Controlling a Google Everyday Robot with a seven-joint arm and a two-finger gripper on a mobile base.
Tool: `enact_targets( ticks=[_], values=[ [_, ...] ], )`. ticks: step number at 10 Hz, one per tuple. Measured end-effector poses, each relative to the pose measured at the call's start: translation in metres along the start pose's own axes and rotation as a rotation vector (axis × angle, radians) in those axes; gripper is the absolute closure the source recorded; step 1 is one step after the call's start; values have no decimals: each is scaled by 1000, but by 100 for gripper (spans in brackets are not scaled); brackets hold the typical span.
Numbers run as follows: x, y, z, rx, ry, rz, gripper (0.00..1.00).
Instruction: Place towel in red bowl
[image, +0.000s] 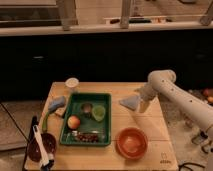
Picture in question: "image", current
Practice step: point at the small metal cup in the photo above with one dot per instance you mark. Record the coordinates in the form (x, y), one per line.
(87, 109)

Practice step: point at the dark red grapes bunch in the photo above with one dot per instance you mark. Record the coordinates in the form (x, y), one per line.
(89, 138)

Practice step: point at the red yellow apple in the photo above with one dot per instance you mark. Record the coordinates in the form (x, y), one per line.
(73, 122)

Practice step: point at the dark maroon bowl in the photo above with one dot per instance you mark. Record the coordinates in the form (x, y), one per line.
(47, 144)

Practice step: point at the green handled utensil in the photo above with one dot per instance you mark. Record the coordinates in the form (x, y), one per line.
(45, 122)

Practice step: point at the white cup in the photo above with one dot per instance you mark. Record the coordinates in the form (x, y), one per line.
(72, 84)

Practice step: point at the red bowl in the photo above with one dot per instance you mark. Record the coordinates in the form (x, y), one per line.
(131, 143)

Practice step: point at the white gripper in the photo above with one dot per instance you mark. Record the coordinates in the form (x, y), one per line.
(147, 94)

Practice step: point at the light blue towel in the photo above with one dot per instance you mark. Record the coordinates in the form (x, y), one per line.
(130, 102)

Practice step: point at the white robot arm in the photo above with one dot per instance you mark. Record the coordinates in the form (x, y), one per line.
(163, 81)

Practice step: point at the green plastic tray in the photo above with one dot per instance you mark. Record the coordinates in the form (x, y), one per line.
(88, 124)

